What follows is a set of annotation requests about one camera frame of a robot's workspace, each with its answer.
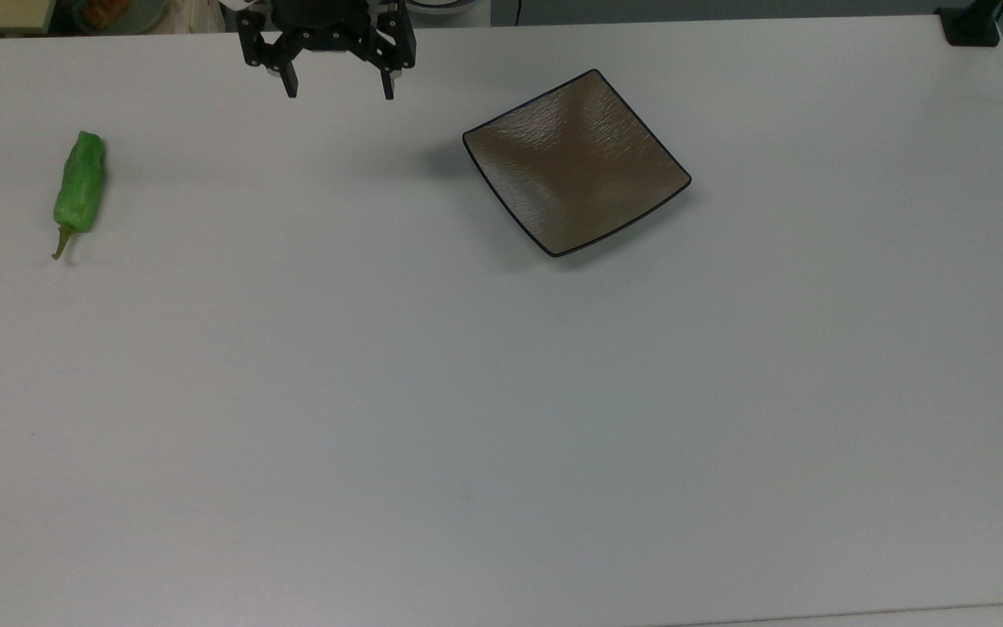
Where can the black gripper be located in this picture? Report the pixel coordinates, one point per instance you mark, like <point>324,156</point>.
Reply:
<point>327,22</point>

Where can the green chili pepper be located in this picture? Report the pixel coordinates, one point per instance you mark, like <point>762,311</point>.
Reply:
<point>80,185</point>

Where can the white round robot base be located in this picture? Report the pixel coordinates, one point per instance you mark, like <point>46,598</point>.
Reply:
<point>440,5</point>

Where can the brown square ceramic plate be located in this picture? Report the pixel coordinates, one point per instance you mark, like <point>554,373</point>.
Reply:
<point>575,161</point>

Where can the green dish with food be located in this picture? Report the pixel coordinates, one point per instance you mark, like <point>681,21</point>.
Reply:
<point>114,13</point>

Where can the black table clamp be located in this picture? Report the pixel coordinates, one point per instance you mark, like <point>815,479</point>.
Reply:
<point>972,24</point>

